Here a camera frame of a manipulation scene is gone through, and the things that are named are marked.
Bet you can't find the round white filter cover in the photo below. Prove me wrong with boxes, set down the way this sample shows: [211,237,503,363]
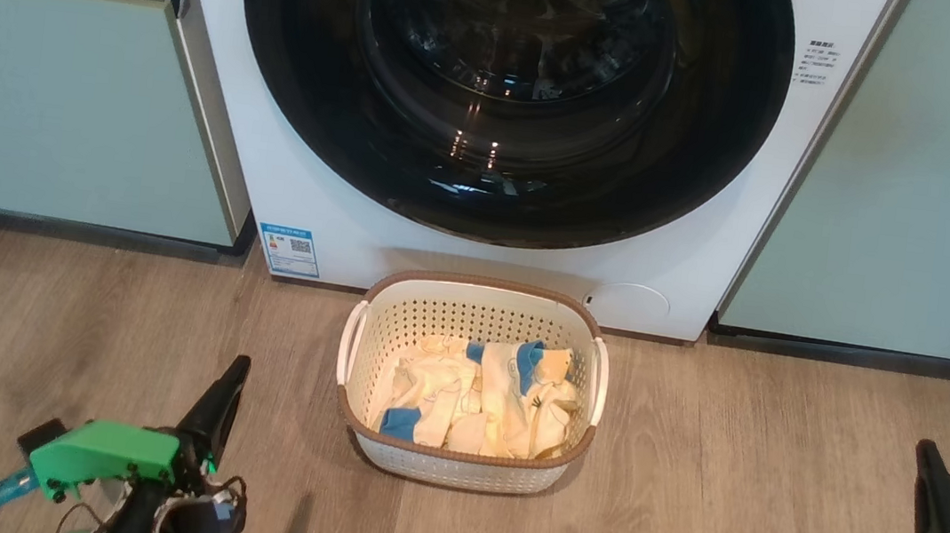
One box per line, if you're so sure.
[580,278,674,332]

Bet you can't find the washing machine glass door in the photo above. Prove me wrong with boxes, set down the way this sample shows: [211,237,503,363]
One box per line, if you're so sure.
[217,0,802,277]

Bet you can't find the pale green cabinet with handle strip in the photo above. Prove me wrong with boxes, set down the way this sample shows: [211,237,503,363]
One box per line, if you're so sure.
[0,0,281,258]

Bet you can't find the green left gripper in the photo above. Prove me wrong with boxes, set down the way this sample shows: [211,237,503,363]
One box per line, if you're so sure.
[24,332,252,522]

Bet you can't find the white perforated laundry basket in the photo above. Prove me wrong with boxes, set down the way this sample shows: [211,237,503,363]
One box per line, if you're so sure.
[324,262,619,505]

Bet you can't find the small printed warning label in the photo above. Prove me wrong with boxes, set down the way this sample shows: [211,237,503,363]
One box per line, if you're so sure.
[795,37,843,91]

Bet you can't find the blue energy label sticker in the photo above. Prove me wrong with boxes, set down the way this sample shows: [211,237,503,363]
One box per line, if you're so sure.
[255,222,326,280]

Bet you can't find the blue camera cable plug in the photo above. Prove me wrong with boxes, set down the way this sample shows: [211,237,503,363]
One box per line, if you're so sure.
[0,463,44,527]

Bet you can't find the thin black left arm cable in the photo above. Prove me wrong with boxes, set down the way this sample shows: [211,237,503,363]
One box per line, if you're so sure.
[0,449,251,533]

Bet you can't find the plain pale green cabinet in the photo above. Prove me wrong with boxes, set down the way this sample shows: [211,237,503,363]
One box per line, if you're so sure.
[713,0,950,364]

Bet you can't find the white front-load washing machine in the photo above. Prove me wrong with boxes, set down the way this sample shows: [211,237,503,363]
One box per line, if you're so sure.
[103,0,909,364]

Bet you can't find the cream garment with blue collar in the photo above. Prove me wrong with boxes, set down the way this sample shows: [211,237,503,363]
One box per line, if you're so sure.
[445,332,588,466]

